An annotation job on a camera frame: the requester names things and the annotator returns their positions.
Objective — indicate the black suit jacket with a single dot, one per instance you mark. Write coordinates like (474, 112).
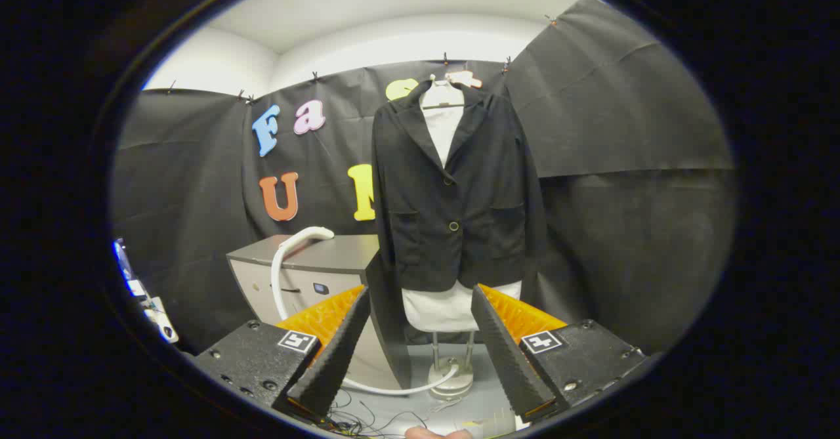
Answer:
(426, 216)

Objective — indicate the white clothes hanger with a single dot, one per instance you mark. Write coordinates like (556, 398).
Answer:
(441, 94)

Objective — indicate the clear plastic box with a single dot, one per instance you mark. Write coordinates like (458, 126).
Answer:
(495, 422)

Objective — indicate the white mannequin torso with stand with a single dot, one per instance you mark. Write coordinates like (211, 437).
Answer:
(446, 311)

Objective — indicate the white and blue equipment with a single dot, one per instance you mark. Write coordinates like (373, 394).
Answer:
(161, 317)

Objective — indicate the grey cabinet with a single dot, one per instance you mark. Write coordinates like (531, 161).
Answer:
(328, 255)

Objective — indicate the white garment steamer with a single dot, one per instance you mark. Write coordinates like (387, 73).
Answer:
(279, 262)

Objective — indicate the black backdrop cloth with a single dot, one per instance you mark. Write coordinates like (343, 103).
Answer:
(623, 196)

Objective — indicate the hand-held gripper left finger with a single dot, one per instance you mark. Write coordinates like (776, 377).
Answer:
(331, 360)

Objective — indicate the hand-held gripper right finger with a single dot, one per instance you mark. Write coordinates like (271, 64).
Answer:
(508, 360)

